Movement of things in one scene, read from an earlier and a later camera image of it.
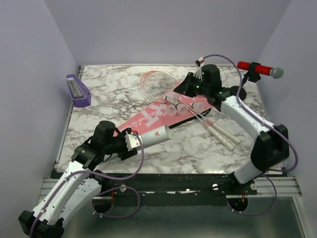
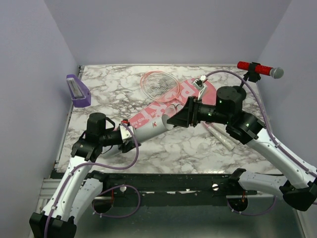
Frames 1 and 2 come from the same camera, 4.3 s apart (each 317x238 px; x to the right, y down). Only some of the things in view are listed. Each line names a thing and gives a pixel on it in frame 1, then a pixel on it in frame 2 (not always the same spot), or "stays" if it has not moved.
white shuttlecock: [172, 97] to [170, 127]
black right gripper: [184, 88] to [183, 118]
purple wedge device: [80, 94] stays
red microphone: [276, 72] stays
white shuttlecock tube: [160, 135] to [147, 130]
